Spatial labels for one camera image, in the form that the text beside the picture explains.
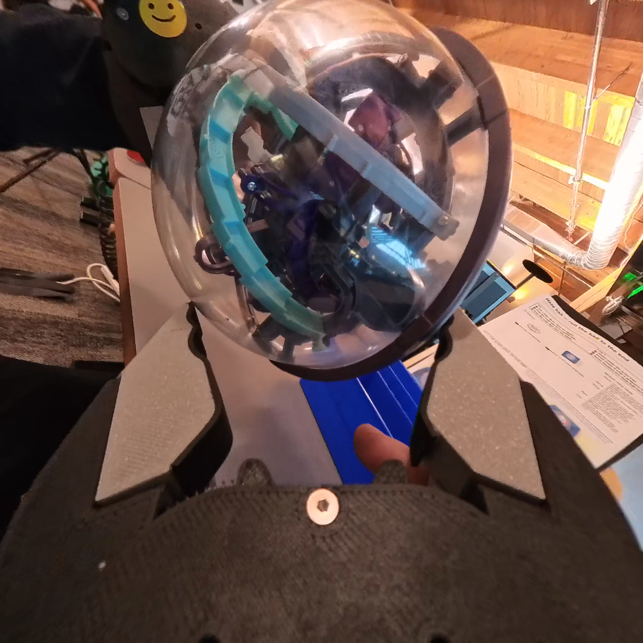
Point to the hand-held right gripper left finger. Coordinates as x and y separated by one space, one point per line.
155 417

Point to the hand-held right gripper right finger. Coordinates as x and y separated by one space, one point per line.
477 417

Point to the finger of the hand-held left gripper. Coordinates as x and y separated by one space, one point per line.
150 128

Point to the clear plastic maze ball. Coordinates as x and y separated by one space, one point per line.
321 201

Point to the person's left forearm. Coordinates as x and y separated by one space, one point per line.
50 80

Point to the person's right hand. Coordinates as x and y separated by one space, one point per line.
376 444

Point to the person's dark trousers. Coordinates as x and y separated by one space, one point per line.
45 427

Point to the printed instruction sheet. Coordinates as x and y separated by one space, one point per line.
577 361

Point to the blue plastic bin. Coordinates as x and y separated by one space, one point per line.
351 417

